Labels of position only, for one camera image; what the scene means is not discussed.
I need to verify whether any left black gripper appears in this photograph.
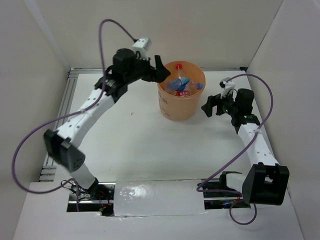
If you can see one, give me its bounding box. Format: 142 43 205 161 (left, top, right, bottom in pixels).
124 51 170 84

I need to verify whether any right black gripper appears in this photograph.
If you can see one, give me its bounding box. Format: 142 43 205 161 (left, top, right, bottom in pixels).
201 88 239 117

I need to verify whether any crushed blue label bottle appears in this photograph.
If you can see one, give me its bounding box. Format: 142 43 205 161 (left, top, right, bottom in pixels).
164 77 190 93

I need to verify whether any red label water bottle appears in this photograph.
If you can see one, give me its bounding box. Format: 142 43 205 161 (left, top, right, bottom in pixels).
172 63 204 97

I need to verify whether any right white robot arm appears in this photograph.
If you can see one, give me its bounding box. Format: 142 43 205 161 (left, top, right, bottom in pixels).
201 88 290 206

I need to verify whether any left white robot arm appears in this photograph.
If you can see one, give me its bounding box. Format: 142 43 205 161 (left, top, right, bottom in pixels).
43 48 171 200

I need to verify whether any orange plastic bin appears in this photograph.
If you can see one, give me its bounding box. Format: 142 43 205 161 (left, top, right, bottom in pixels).
157 60 206 122

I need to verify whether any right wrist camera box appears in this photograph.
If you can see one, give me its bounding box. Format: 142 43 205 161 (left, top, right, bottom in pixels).
219 77 236 99

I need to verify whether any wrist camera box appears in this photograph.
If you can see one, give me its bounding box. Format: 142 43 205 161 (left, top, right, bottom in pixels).
132 37 152 59
219 77 236 99

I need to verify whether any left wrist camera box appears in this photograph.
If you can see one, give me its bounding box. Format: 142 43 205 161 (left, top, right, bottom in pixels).
132 37 152 59

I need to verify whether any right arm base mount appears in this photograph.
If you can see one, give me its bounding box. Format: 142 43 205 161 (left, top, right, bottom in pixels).
199 171 243 210

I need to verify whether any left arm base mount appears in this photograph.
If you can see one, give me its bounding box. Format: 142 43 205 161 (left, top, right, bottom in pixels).
60 180 116 217

